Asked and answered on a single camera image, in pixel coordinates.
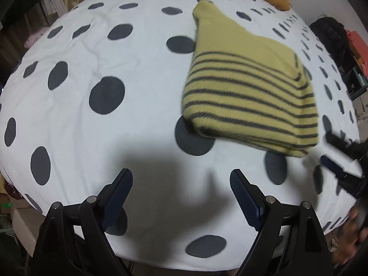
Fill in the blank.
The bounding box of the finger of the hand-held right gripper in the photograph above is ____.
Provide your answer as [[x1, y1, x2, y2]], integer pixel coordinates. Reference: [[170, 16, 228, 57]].
[[320, 155, 363, 182], [325, 132, 368, 163]]

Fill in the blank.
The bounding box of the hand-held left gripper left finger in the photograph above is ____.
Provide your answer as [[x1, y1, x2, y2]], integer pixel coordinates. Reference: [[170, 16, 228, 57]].
[[32, 168, 134, 276]]

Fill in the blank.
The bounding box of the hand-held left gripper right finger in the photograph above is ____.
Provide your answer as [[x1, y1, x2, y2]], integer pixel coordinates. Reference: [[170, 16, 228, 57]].
[[229, 169, 334, 276]]

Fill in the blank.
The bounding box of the yellow striped knit sweater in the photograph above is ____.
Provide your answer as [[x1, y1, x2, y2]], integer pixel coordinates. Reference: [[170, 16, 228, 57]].
[[181, 0, 321, 158]]

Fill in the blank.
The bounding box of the person's right hand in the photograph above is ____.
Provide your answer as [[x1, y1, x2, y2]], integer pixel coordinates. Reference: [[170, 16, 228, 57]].
[[330, 206, 368, 266]]

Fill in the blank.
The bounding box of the teal storage box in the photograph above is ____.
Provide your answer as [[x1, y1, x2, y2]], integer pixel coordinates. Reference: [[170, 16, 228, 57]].
[[342, 66, 368, 100]]

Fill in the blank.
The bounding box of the white polka-dot bed blanket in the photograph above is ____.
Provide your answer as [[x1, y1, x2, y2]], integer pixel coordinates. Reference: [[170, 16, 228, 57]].
[[0, 0, 363, 267]]

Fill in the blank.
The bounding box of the cardboard box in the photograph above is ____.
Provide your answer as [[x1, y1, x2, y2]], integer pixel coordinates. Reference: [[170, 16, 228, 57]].
[[0, 190, 43, 250]]

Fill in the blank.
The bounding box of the coral pink box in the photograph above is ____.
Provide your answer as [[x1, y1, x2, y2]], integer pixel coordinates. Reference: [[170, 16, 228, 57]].
[[345, 30, 368, 77]]

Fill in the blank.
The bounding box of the black bag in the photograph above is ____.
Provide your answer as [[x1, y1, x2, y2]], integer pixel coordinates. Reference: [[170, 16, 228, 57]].
[[309, 17, 353, 69]]

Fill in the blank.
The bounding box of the pink plush toy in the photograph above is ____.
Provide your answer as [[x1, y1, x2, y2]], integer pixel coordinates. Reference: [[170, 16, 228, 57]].
[[24, 28, 46, 49]]

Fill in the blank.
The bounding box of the dark wooden furniture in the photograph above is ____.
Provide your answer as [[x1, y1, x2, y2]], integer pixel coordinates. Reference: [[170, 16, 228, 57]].
[[0, 0, 43, 32]]

